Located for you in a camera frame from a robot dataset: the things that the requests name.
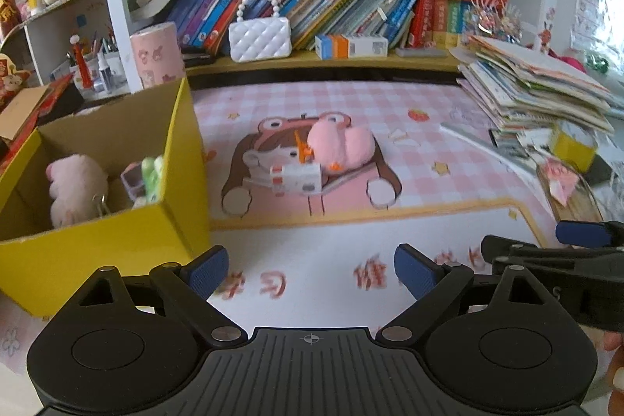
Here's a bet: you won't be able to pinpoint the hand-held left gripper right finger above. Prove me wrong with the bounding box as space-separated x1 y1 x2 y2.
375 243 547 347

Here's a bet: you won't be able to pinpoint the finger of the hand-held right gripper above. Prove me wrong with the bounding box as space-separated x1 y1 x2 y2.
480 235 538 259
556 220 624 247

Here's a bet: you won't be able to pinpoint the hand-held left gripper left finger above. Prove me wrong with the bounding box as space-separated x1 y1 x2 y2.
78 244 249 347

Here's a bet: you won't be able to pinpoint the yellow cardboard box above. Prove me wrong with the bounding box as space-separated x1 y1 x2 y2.
0 76 212 318

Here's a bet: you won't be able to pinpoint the green dinosaur squishy toy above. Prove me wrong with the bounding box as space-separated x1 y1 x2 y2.
131 155 166 209

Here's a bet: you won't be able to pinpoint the purple clear small box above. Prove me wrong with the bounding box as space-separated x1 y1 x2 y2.
120 162 147 203

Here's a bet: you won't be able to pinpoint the white staples box red label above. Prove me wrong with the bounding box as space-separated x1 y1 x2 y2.
269 162 323 196

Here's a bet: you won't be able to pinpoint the person's right hand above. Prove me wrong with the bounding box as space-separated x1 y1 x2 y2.
601 331 624 403

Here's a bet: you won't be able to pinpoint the wooden board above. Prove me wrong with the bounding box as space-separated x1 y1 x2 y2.
535 166 606 223

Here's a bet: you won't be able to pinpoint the pink paper note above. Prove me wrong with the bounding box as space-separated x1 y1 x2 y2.
537 157 582 206

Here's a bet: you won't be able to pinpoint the pink cartoon desk mat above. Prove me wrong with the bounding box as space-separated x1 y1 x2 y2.
0 80 564 363

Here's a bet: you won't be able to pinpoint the yellow tape roll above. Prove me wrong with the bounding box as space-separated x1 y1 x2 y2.
550 122 600 172

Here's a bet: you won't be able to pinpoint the white ruler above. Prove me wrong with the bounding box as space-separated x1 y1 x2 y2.
439 122 538 176

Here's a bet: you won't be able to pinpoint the pink plush duck toy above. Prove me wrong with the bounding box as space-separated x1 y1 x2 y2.
307 116 378 176

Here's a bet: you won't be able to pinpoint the pink plush paw toy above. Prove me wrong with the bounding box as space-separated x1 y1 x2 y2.
46 154 111 228

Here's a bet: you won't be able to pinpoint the orange hair clip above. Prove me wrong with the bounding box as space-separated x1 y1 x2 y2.
293 129 316 164

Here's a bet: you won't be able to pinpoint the stack of workbooks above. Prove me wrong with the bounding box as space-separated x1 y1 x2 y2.
447 34 616 154

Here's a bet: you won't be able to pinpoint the pink printed paper roll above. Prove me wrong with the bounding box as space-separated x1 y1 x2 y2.
129 21 186 93

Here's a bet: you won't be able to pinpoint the colourful beaded headdress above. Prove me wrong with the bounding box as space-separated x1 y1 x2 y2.
469 0 523 42

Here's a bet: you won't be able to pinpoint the pen holder with pens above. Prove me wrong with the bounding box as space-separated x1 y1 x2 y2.
67 30 131 98

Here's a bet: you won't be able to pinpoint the orange white blue carton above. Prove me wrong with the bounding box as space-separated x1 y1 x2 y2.
315 34 390 59

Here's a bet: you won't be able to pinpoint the red dictionaries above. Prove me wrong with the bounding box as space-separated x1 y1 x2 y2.
408 0 508 49

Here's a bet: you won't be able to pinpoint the row of colourful books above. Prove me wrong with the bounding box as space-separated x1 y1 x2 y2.
166 0 431 54

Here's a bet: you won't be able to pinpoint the red paper decorations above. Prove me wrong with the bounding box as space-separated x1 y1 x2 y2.
0 0 31 85

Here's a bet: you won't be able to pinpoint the white quilted pearl-handle handbag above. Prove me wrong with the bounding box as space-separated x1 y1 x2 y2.
229 0 293 62

